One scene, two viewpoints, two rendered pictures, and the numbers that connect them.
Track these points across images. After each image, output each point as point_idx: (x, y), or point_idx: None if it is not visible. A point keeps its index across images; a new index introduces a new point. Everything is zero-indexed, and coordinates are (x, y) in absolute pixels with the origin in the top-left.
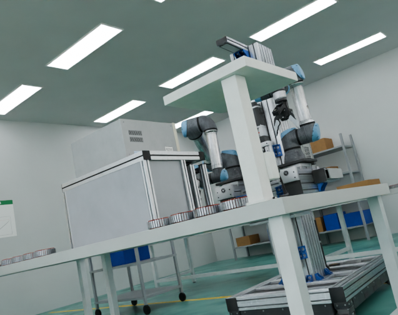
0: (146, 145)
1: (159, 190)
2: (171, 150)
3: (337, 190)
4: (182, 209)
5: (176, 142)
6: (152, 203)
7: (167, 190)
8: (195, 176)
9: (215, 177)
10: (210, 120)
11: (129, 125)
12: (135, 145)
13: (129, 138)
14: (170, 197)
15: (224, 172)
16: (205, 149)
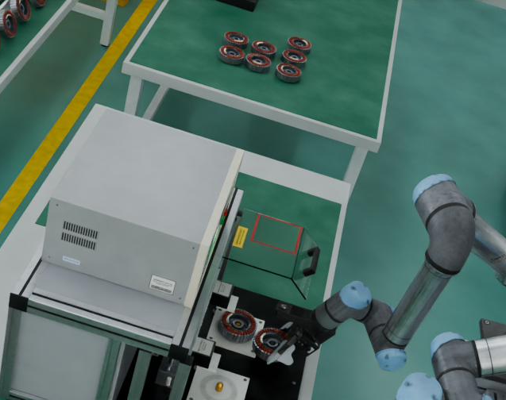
0: (100, 258)
1: (31, 353)
2: (168, 287)
3: None
4: (78, 395)
5: (191, 280)
6: (1, 363)
7: (53, 360)
8: (143, 371)
9: (372, 344)
10: (449, 244)
11: (71, 214)
12: (71, 249)
13: (59, 233)
14: (55, 370)
15: (384, 358)
16: (477, 256)
